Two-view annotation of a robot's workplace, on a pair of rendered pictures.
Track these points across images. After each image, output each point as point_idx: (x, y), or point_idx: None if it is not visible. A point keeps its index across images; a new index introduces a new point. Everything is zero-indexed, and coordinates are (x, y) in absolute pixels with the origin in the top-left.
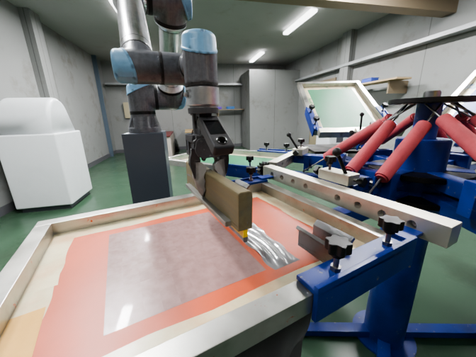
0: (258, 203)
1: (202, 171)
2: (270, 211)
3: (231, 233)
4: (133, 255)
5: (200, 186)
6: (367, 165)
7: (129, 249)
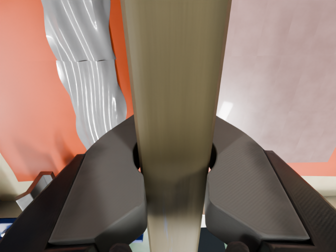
0: (22, 153)
1: (234, 173)
2: (2, 110)
3: (125, 60)
4: (328, 78)
5: (226, 122)
6: None
7: (325, 101)
